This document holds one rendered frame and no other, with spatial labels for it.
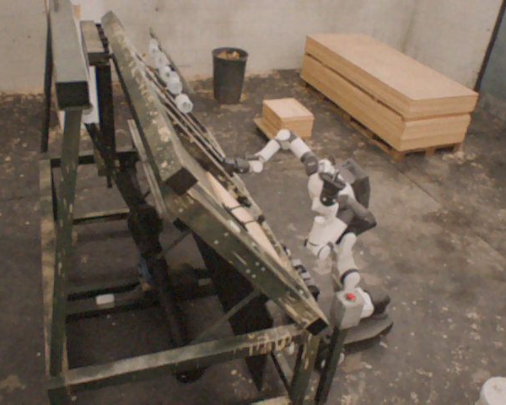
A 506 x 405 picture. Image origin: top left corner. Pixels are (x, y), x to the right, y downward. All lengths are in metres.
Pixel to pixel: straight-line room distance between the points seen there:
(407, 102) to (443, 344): 2.95
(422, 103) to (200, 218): 4.42
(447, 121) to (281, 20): 3.22
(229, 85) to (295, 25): 1.95
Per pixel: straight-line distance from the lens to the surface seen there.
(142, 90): 2.45
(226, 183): 3.01
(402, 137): 6.10
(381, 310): 3.77
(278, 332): 2.68
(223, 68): 6.90
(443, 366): 3.91
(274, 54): 8.43
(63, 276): 2.04
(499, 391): 3.44
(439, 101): 6.23
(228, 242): 2.07
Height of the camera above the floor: 2.77
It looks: 34 degrees down
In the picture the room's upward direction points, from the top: 6 degrees clockwise
